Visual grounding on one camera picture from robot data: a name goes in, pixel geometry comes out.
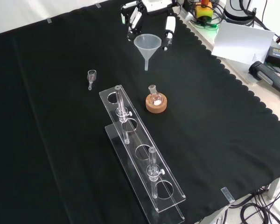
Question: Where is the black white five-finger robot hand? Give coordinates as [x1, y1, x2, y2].
[120, 0, 181, 52]

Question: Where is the translucent plastic funnel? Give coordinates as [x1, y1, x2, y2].
[133, 34, 162, 71]

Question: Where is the glass round-bottom flask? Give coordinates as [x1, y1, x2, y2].
[148, 84, 163, 106]

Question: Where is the yellow stop button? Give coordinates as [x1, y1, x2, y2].
[195, 0, 213, 21]

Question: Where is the pale board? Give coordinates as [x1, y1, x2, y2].
[211, 20, 276, 65]

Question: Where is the black grey handheld device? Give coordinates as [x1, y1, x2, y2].
[248, 61, 280, 100]

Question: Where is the black power adapter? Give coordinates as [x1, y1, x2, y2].
[265, 45, 280, 70]

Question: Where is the black bench cloth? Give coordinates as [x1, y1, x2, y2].
[0, 0, 280, 224]

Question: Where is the clear tape strip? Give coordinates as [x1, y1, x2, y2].
[220, 187, 236, 203]

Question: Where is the white table leg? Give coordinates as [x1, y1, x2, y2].
[267, 174, 280, 200]

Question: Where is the cork ring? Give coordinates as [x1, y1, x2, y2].
[145, 92, 168, 114]

